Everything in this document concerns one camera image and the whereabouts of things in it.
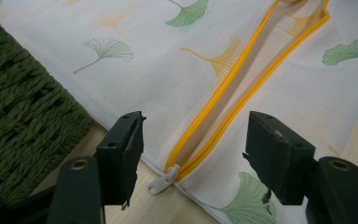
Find white leaf-print mesh laundry bag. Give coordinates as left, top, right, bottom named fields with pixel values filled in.
left=0, top=0, right=358, bottom=224

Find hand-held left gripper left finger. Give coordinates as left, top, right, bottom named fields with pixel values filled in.
left=47, top=110, right=147, bottom=224

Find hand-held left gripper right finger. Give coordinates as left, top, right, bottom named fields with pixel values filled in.
left=241, top=110, right=358, bottom=224

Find dark green woven basket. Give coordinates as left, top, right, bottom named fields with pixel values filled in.
left=0, top=8, right=95, bottom=206

